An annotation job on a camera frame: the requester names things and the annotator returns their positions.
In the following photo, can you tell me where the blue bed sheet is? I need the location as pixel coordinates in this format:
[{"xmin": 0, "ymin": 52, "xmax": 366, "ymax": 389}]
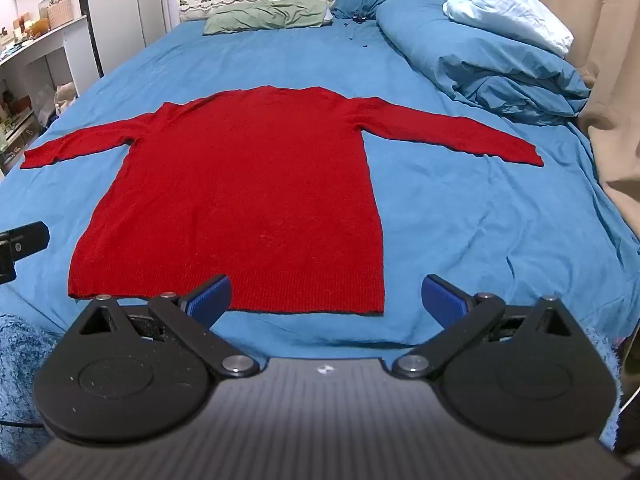
[{"xmin": 0, "ymin": 7, "xmax": 640, "ymax": 361}]

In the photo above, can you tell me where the blue fuzzy rug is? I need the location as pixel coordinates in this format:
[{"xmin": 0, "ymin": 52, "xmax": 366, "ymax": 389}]
[{"xmin": 0, "ymin": 312, "xmax": 68, "ymax": 467}]

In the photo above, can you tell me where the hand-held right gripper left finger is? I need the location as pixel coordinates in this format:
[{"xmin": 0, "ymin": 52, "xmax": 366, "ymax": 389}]
[{"xmin": 65, "ymin": 274, "xmax": 261, "ymax": 380}]

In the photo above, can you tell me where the black cable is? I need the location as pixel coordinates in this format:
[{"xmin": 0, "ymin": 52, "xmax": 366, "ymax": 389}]
[{"xmin": 0, "ymin": 417, "xmax": 47, "ymax": 431}]

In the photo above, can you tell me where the red knit sweater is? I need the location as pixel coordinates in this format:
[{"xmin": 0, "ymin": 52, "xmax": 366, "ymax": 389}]
[{"xmin": 20, "ymin": 86, "xmax": 545, "ymax": 318}]

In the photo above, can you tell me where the green pillow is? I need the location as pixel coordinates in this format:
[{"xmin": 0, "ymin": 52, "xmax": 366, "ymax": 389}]
[{"xmin": 202, "ymin": 0, "xmax": 332, "ymax": 37}]

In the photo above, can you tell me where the light blue white pillow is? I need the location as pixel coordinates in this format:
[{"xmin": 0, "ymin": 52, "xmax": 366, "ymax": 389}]
[{"xmin": 442, "ymin": 0, "xmax": 576, "ymax": 57}]

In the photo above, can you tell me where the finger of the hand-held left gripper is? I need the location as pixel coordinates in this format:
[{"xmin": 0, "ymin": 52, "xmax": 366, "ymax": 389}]
[{"xmin": 0, "ymin": 221, "xmax": 51, "ymax": 262}]

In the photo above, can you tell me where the white shelf unit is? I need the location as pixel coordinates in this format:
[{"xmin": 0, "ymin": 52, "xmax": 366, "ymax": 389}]
[{"xmin": 0, "ymin": 10, "xmax": 103, "ymax": 177}]

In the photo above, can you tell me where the white wardrobe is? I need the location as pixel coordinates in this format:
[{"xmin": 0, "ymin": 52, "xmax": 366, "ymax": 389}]
[{"xmin": 75, "ymin": 0, "xmax": 182, "ymax": 80}]

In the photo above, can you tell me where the wicker basket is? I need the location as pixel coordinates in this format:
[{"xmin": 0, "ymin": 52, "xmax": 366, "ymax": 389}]
[{"xmin": 47, "ymin": 0, "xmax": 76, "ymax": 30}]

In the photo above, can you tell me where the blue duvet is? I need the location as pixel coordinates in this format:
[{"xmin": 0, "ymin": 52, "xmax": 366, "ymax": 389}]
[{"xmin": 375, "ymin": 0, "xmax": 595, "ymax": 126}]

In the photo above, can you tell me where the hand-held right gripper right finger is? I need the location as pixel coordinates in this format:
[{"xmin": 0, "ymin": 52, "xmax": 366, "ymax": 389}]
[{"xmin": 392, "ymin": 274, "xmax": 591, "ymax": 380}]

